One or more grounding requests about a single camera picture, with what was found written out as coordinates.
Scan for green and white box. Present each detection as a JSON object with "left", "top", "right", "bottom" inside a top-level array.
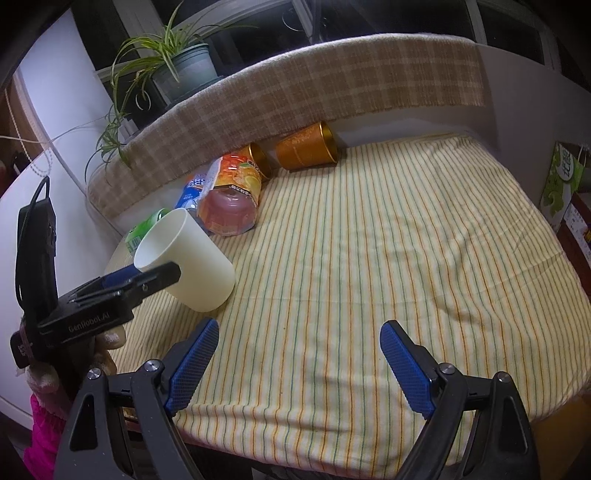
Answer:
[{"left": 539, "top": 141, "right": 591, "bottom": 229}]

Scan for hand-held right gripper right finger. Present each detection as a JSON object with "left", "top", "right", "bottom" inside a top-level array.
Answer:
[{"left": 379, "top": 320, "right": 541, "bottom": 480}]

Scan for white bead cord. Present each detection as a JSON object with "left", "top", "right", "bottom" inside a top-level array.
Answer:
[{"left": 0, "top": 85, "right": 54, "bottom": 178}]

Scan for person's left hand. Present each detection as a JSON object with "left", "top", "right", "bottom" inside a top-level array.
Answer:
[{"left": 90, "top": 329, "right": 127, "bottom": 385}]

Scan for person's left forearm pink sleeve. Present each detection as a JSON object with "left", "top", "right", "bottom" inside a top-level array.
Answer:
[{"left": 22, "top": 359, "right": 72, "bottom": 480}]

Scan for orange juice bottle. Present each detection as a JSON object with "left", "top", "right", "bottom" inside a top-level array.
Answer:
[{"left": 198, "top": 154, "right": 263, "bottom": 237}]

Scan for yellow striped cloth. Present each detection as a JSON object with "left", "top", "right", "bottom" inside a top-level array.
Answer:
[{"left": 104, "top": 133, "right": 585, "bottom": 464}]

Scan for orange cup with gold inside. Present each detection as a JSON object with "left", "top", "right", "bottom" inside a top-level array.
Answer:
[
  {"left": 275, "top": 121, "right": 340, "bottom": 172},
  {"left": 235, "top": 142, "right": 273, "bottom": 182}
]

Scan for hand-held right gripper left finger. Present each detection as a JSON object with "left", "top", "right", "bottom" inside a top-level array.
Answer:
[{"left": 54, "top": 318, "right": 220, "bottom": 480}]

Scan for blue label plastic bottle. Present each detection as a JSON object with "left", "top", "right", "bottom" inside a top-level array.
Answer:
[{"left": 174, "top": 172, "right": 213, "bottom": 232}]

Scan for spider plant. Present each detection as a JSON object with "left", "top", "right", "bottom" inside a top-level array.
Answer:
[{"left": 51, "top": 0, "right": 259, "bottom": 183}]

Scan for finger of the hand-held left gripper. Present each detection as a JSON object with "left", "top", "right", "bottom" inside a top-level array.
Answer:
[
  {"left": 58, "top": 267, "right": 145, "bottom": 303},
  {"left": 121, "top": 262, "right": 182, "bottom": 306}
]

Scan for beige plaid cloth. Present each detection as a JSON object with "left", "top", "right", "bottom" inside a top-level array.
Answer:
[{"left": 87, "top": 33, "right": 485, "bottom": 222}]

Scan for red cardboard box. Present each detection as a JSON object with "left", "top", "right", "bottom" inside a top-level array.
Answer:
[{"left": 555, "top": 191, "right": 591, "bottom": 296}]

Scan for white cup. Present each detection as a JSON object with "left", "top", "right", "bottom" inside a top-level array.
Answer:
[{"left": 133, "top": 208, "right": 237, "bottom": 313}]

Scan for grey plant pot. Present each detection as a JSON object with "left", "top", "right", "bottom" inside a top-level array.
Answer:
[{"left": 151, "top": 42, "right": 220, "bottom": 99}]

